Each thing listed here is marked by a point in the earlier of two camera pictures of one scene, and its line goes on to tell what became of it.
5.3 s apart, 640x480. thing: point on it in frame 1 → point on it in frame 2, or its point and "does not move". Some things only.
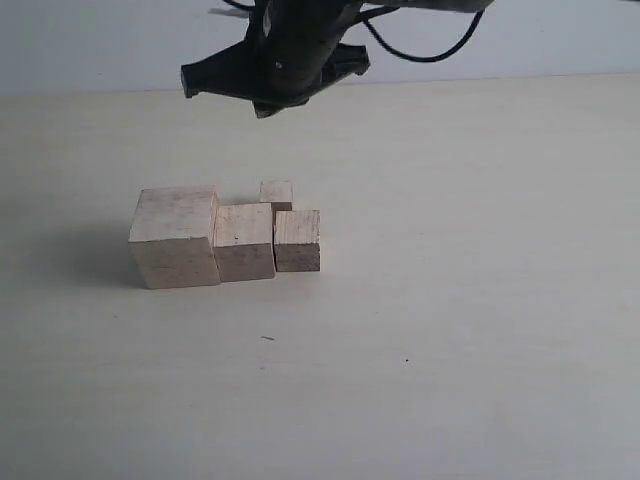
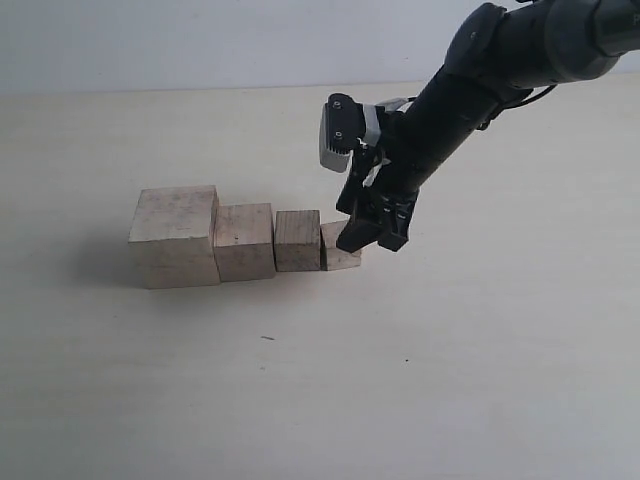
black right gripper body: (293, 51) → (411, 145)
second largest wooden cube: (243, 242) does not move
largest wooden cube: (174, 237) does not move
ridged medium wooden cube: (297, 240) does not move
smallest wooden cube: (277, 192) → (337, 258)
